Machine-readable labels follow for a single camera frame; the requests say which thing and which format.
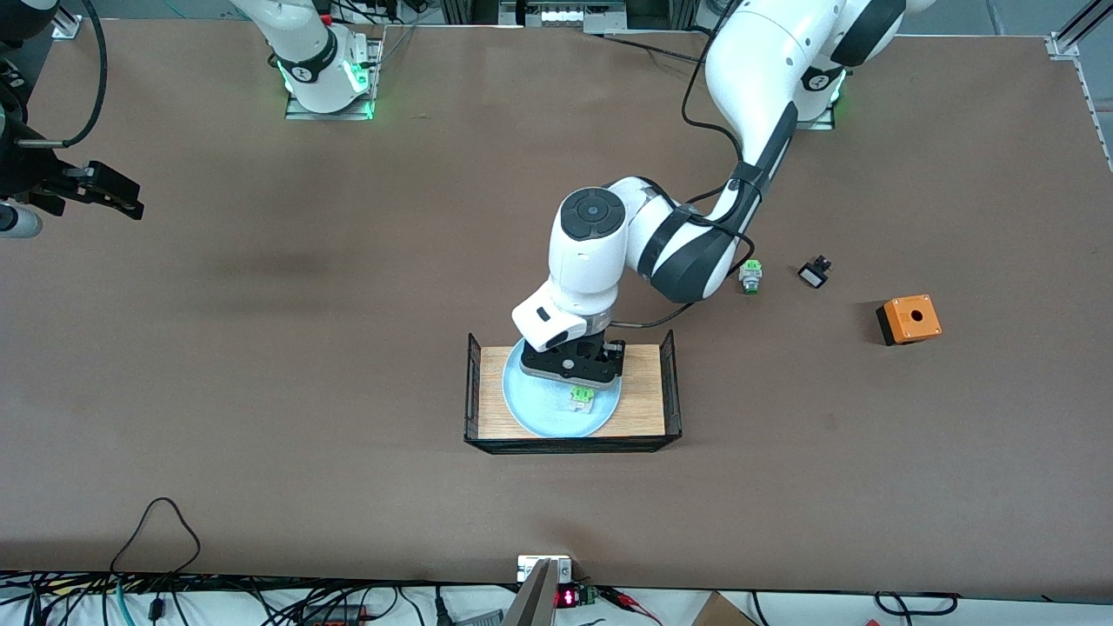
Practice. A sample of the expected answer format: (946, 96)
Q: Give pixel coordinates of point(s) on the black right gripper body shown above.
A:
(24, 169)

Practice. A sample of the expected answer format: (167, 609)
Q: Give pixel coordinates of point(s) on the green white switch part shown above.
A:
(581, 400)

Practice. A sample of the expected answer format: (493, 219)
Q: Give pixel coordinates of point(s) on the light blue round plate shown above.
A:
(539, 409)

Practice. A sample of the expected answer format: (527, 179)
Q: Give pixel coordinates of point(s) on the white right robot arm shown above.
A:
(313, 69)

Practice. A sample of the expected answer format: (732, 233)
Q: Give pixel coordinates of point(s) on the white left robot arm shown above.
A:
(591, 261)

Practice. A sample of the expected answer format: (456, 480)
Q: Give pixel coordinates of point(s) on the wooden tray black mesh sides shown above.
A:
(643, 409)

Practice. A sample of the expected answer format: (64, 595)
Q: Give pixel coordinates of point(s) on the red digit display module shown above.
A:
(569, 597)

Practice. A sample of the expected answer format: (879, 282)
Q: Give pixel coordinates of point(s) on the grey metal bar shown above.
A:
(532, 604)

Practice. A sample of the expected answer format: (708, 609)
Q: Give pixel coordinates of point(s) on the brown cardboard piece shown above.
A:
(722, 613)

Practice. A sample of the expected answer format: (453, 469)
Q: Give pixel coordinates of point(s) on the orange box with hole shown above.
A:
(913, 317)

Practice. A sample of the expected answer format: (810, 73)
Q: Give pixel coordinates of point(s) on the aluminium profile rail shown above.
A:
(68, 28)
(1068, 42)

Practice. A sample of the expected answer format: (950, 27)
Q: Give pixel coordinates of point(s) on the green push button switch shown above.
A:
(752, 276)

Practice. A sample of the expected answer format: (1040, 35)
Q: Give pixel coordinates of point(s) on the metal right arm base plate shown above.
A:
(300, 113)

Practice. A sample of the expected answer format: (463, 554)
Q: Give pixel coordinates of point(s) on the small black switch part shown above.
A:
(813, 276)

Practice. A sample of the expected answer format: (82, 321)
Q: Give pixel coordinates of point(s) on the silver mounting bracket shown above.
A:
(530, 567)

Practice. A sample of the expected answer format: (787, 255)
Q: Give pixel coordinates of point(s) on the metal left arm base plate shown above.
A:
(822, 125)

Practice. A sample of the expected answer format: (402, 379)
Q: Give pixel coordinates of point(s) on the metal frame with light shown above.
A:
(565, 13)

